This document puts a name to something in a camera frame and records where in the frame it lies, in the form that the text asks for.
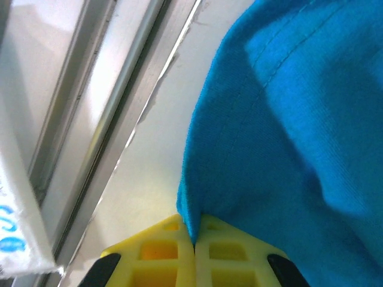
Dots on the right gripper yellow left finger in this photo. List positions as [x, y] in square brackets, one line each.
[185, 269]

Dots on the blue t-shirt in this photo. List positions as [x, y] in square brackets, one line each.
[269, 134]

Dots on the white plastic packet blue print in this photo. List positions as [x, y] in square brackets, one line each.
[18, 209]

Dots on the wide aluminium profile rail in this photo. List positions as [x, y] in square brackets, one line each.
[104, 89]

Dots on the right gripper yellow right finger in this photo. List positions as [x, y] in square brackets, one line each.
[203, 269]

